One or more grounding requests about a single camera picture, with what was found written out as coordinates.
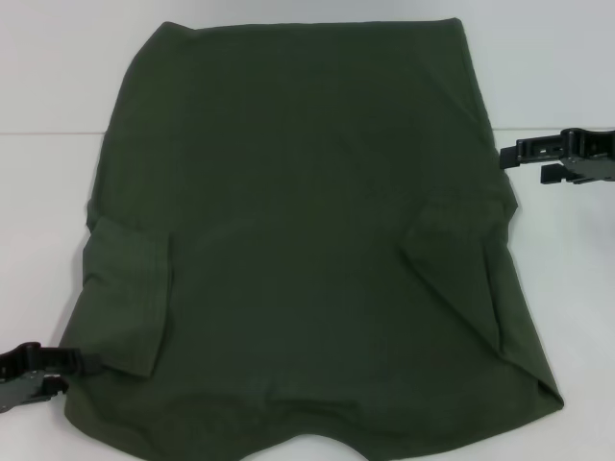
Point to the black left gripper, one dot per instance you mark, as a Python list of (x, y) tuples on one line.
[(21, 374)]

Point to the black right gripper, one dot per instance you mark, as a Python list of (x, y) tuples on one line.
[(600, 153)]

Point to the dark green t-shirt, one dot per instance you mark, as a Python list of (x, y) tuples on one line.
[(298, 230)]

